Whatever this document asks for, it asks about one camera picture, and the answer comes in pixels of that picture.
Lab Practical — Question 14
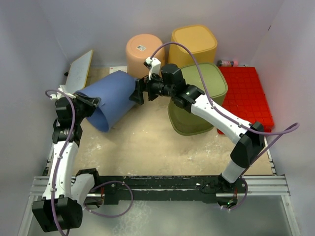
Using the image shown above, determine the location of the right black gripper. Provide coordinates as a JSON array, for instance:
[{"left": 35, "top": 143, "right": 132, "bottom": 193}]
[{"left": 130, "top": 69, "right": 175, "bottom": 105}]

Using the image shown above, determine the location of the blue round plastic bucket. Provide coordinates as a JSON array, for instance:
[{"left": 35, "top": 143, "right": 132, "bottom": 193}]
[{"left": 77, "top": 70, "right": 136, "bottom": 132}]

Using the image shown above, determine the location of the orange round plastic bucket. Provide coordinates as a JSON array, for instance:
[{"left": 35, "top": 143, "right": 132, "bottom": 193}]
[{"left": 126, "top": 34, "right": 163, "bottom": 78}]

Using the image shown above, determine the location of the green mesh plastic basket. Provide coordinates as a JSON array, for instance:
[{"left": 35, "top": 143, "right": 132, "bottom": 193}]
[{"left": 168, "top": 62, "right": 228, "bottom": 136}]

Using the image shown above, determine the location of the yellow mesh plastic basket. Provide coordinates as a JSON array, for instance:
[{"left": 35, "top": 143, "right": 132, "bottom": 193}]
[{"left": 168, "top": 25, "right": 218, "bottom": 67}]

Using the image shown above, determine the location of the red plastic tray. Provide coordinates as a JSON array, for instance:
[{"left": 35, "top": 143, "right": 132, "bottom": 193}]
[{"left": 219, "top": 67, "right": 274, "bottom": 132}]

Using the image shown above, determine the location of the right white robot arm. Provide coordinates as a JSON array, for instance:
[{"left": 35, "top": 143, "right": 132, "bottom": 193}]
[{"left": 129, "top": 60, "right": 265, "bottom": 192}]

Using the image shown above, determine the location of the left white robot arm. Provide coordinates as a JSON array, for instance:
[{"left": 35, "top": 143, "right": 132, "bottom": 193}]
[{"left": 31, "top": 90, "right": 101, "bottom": 236}]

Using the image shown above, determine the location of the white yellow-edged board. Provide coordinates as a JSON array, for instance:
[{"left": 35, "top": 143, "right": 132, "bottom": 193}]
[{"left": 65, "top": 50, "right": 94, "bottom": 93}]

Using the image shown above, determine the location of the small white box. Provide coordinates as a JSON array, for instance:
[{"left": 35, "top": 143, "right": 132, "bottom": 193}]
[{"left": 109, "top": 66, "right": 127, "bottom": 74}]

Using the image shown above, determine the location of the small pink capped bottle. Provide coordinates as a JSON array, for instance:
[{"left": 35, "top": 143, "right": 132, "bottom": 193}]
[{"left": 217, "top": 59, "right": 239, "bottom": 67}]

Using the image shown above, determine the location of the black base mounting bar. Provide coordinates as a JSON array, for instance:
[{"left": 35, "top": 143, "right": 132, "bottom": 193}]
[{"left": 89, "top": 175, "right": 248, "bottom": 205}]

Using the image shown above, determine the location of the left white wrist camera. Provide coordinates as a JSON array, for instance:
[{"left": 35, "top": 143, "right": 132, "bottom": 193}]
[{"left": 45, "top": 85, "right": 75, "bottom": 100}]

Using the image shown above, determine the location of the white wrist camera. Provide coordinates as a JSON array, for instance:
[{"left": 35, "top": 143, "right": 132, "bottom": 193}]
[
  {"left": 45, "top": 85, "right": 75, "bottom": 100},
  {"left": 144, "top": 57, "right": 161, "bottom": 80}
]

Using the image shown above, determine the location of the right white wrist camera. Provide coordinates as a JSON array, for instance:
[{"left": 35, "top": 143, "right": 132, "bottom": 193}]
[{"left": 144, "top": 57, "right": 161, "bottom": 80}]

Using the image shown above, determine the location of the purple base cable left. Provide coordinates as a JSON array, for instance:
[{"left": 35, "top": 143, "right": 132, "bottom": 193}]
[{"left": 82, "top": 180, "right": 134, "bottom": 219}]

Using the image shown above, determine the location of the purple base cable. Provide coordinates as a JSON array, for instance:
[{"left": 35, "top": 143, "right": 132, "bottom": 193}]
[
  {"left": 220, "top": 177, "right": 248, "bottom": 212},
  {"left": 82, "top": 180, "right": 134, "bottom": 219}
]

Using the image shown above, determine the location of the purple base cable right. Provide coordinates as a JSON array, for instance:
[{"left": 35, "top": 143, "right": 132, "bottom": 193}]
[{"left": 220, "top": 177, "right": 248, "bottom": 212}]

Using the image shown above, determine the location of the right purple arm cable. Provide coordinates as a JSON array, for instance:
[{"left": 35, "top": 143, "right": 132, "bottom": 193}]
[{"left": 150, "top": 42, "right": 300, "bottom": 177}]

